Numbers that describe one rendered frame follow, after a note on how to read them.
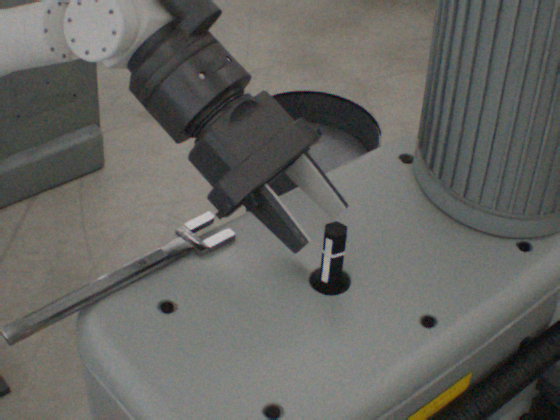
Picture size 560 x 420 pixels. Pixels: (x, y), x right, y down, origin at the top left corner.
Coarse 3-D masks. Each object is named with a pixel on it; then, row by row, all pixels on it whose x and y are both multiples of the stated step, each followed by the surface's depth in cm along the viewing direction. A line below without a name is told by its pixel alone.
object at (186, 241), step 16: (192, 224) 89; (208, 224) 90; (176, 240) 87; (192, 240) 87; (208, 240) 87; (224, 240) 87; (144, 256) 85; (160, 256) 85; (176, 256) 86; (112, 272) 83; (128, 272) 83; (144, 272) 84; (80, 288) 81; (96, 288) 82; (112, 288) 82; (48, 304) 80; (64, 304) 80; (80, 304) 80; (16, 320) 78; (32, 320) 78; (48, 320) 78; (16, 336) 77
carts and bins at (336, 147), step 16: (272, 96) 332; (288, 96) 335; (304, 96) 336; (320, 96) 336; (336, 96) 335; (288, 112) 339; (304, 112) 340; (320, 112) 340; (336, 112) 338; (352, 112) 333; (320, 128) 340; (336, 128) 340; (352, 128) 337; (368, 128) 329; (320, 144) 332; (336, 144) 333; (352, 144) 333; (368, 144) 331; (320, 160) 325; (336, 160) 326
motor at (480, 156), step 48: (480, 0) 77; (528, 0) 74; (432, 48) 88; (480, 48) 80; (528, 48) 76; (432, 96) 89; (480, 96) 82; (528, 96) 80; (432, 144) 91; (480, 144) 85; (528, 144) 83; (432, 192) 93; (480, 192) 88; (528, 192) 87
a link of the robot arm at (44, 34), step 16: (48, 0) 85; (64, 0) 86; (32, 16) 84; (48, 16) 84; (32, 32) 84; (48, 32) 84; (32, 48) 85; (48, 48) 84; (64, 48) 87; (48, 64) 87
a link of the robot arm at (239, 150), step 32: (192, 64) 79; (224, 64) 80; (160, 96) 79; (192, 96) 79; (224, 96) 80; (256, 96) 82; (192, 128) 81; (224, 128) 79; (256, 128) 81; (288, 128) 82; (192, 160) 81; (224, 160) 79; (256, 160) 79; (288, 160) 80; (224, 192) 78
